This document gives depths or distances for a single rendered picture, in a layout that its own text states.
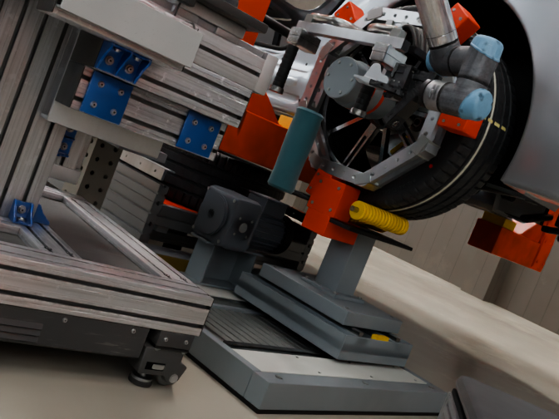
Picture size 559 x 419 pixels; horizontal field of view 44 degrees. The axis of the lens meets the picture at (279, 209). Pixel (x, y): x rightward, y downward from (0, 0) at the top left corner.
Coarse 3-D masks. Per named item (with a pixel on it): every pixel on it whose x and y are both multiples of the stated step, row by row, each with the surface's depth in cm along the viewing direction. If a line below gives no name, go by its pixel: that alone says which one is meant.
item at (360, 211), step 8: (352, 208) 202; (360, 208) 203; (368, 208) 204; (376, 208) 208; (352, 216) 204; (360, 216) 203; (368, 216) 204; (376, 216) 207; (384, 216) 209; (392, 216) 213; (400, 216) 219; (376, 224) 209; (384, 224) 211; (392, 224) 213; (400, 224) 216; (408, 224) 219; (392, 232) 218; (400, 232) 218
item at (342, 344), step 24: (240, 288) 231; (264, 288) 224; (288, 312) 215; (312, 312) 215; (312, 336) 206; (336, 336) 200; (360, 336) 204; (384, 336) 213; (360, 360) 206; (384, 360) 215
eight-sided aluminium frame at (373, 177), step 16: (368, 16) 216; (384, 16) 212; (400, 16) 208; (416, 16) 204; (336, 48) 224; (352, 48) 225; (320, 64) 226; (320, 80) 227; (448, 80) 191; (304, 96) 228; (320, 96) 229; (432, 112) 193; (320, 128) 227; (432, 128) 191; (320, 144) 224; (416, 144) 193; (432, 144) 193; (320, 160) 217; (384, 160) 200; (400, 160) 196; (416, 160) 198; (336, 176) 211; (352, 176) 207; (368, 176) 202; (384, 176) 201
